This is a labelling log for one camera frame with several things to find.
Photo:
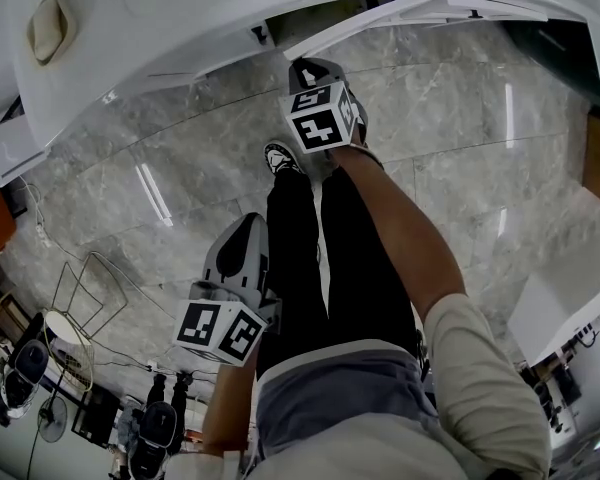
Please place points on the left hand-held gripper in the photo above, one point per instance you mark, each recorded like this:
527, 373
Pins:
200, 325

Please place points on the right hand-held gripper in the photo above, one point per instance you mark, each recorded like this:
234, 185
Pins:
320, 130

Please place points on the white cabinet door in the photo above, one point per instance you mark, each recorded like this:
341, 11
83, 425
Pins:
245, 45
340, 35

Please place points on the person's left forearm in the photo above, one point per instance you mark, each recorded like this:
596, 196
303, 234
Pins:
230, 408

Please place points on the person's right forearm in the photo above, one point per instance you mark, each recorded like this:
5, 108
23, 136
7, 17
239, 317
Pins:
395, 228

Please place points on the person's black trousers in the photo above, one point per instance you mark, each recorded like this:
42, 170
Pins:
295, 268

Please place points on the person's left shoe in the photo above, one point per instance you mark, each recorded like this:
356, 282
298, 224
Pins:
280, 158

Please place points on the person's grey inner shirt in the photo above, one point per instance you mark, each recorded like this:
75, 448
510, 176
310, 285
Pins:
340, 398

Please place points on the white power strip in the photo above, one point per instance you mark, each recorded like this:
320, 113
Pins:
44, 237

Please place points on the black floor fan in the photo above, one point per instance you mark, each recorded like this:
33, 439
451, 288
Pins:
52, 420

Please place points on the dark green bin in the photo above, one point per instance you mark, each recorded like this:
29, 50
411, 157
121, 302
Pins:
555, 63

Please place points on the white water dispenser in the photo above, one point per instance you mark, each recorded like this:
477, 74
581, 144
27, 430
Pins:
10, 163

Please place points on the beige soap dish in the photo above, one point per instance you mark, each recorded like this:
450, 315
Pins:
50, 28

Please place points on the person's beige shirt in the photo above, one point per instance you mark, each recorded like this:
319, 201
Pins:
480, 378

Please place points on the white side table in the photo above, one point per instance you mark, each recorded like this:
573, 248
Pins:
560, 313

